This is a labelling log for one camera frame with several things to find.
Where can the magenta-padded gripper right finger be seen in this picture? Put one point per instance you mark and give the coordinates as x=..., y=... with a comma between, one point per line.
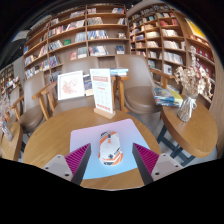
x=146, y=159

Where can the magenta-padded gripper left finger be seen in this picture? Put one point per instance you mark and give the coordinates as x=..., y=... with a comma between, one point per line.
x=77, y=159

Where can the white and orange computer mouse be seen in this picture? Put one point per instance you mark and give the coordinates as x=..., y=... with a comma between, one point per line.
x=110, y=148

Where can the pale lilac-blue mouse pad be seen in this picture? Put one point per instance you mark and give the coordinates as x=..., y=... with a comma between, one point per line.
x=86, y=136

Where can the round wooden side table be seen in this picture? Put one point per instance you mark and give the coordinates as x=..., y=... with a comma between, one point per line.
x=11, y=145
x=193, y=133

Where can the brown padded wooden armchair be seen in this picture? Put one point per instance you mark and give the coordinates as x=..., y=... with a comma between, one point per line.
x=31, y=116
x=76, y=65
x=140, y=96

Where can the stack of colourful books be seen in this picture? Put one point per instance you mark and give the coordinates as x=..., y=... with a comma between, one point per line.
x=166, y=96

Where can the white sign on wooden base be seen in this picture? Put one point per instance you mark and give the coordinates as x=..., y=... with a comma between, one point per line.
x=102, y=90

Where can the white framed floral picture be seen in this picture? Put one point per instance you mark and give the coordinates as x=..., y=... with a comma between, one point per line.
x=70, y=85

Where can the dark covered book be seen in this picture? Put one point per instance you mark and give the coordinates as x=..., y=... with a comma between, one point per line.
x=88, y=85

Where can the stack of blue books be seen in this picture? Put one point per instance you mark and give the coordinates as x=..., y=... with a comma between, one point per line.
x=119, y=71

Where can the tall wooden bookshelf with books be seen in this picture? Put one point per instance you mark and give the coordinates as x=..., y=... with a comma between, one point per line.
x=166, y=36

